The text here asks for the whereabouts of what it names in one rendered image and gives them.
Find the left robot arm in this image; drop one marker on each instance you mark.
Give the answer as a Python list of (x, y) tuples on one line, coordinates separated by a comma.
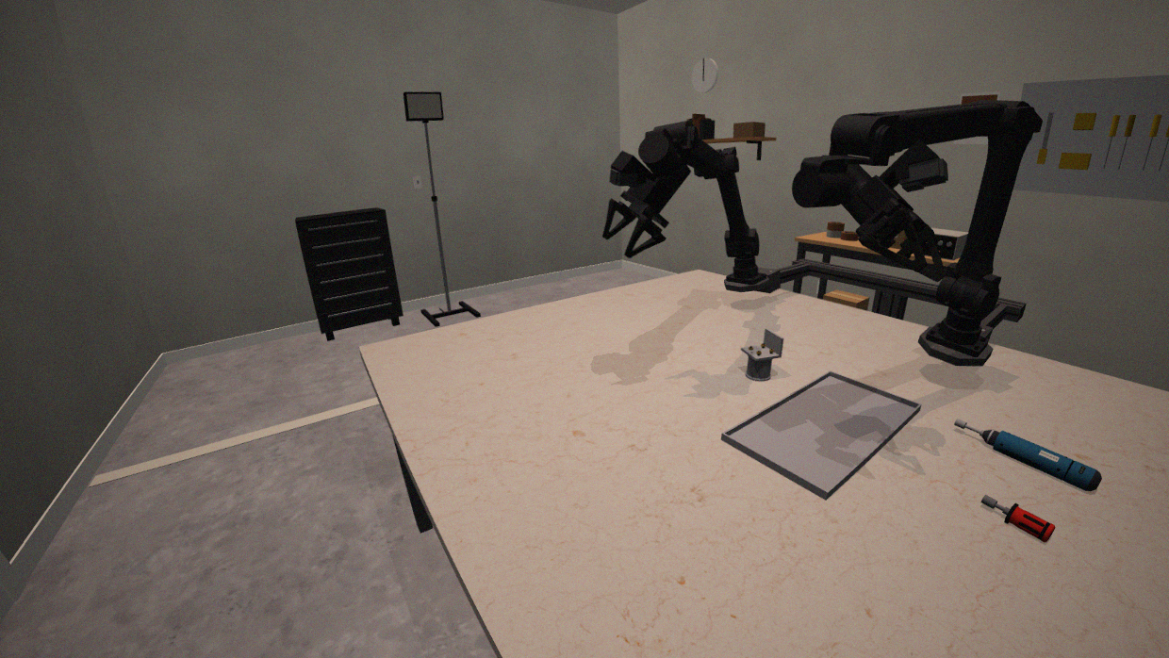
[(969, 284)]

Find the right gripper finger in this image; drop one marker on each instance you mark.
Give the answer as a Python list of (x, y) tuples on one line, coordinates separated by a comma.
[(628, 217), (641, 226)]

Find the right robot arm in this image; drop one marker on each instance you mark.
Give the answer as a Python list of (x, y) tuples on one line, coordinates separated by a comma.
[(663, 161)]

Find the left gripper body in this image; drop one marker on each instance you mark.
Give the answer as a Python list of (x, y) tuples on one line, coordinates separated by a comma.
[(861, 213)]

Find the grey l-shaped metal bracket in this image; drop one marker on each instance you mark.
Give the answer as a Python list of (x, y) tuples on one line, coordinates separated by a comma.
[(772, 341)]

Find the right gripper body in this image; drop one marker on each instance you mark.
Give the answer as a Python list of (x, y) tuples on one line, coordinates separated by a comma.
[(644, 210)]

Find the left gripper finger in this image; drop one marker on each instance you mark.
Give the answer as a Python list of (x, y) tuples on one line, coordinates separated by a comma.
[(927, 236), (901, 218)]

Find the red-handled nut driver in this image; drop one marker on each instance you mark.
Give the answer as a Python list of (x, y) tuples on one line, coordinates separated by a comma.
[(1022, 519)]

